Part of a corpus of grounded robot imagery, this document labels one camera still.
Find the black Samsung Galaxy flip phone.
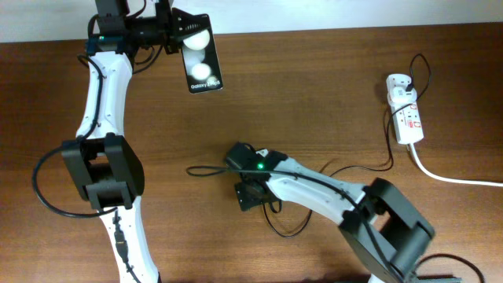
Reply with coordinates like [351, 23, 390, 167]
[181, 14, 223, 94]

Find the white USB charger adapter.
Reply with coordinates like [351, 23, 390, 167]
[387, 86, 417, 106]

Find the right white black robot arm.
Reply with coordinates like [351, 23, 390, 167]
[225, 142, 435, 282]

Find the white power strip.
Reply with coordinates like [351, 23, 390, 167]
[386, 74, 424, 145]

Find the black USB charging cable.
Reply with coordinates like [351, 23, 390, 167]
[260, 53, 432, 239]

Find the white power strip cord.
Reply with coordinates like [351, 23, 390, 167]
[406, 142, 503, 188]

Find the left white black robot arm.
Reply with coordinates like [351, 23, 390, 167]
[61, 1, 214, 282]

